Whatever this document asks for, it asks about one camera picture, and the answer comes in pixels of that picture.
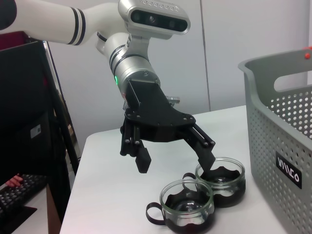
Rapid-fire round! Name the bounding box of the glass jar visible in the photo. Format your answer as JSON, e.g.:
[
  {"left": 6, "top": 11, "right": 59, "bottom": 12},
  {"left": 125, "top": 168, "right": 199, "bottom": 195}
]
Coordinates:
[{"left": 145, "top": 179, "right": 215, "bottom": 234}]

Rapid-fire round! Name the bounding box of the orange bin carry handle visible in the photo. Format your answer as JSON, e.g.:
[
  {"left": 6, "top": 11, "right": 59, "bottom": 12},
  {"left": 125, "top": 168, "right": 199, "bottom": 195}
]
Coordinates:
[{"left": 301, "top": 45, "right": 312, "bottom": 60}]

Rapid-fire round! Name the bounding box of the person's hand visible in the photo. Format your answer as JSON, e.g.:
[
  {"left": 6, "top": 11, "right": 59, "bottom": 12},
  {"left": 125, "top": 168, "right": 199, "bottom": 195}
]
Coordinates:
[{"left": 4, "top": 173, "right": 24, "bottom": 188}]

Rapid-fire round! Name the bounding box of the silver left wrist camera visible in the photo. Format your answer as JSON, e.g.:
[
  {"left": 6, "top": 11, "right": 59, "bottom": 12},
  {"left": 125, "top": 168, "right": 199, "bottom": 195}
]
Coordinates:
[{"left": 117, "top": 0, "right": 191, "bottom": 59}]

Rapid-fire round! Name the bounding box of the grey perforated storage bin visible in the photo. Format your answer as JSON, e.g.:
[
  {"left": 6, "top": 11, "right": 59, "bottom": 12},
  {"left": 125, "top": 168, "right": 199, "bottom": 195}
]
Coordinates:
[{"left": 237, "top": 47, "right": 312, "bottom": 234}]

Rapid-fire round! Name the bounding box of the black computer keyboard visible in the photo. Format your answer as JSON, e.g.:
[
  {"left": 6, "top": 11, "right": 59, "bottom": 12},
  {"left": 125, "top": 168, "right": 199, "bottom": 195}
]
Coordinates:
[{"left": 0, "top": 173, "right": 49, "bottom": 221}]

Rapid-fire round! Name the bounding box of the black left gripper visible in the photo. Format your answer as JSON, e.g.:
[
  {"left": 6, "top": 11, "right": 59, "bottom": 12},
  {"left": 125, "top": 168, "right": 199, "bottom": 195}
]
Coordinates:
[{"left": 119, "top": 79, "right": 217, "bottom": 175}]

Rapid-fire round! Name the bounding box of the glass teacup black sleeve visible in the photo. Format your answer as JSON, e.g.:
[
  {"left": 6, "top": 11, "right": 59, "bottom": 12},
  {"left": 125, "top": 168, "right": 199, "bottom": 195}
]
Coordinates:
[{"left": 182, "top": 157, "right": 246, "bottom": 209}]

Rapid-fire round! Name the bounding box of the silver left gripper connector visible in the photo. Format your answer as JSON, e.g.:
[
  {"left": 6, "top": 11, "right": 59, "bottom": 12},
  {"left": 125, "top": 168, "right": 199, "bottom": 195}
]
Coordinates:
[{"left": 167, "top": 96, "right": 181, "bottom": 107}]

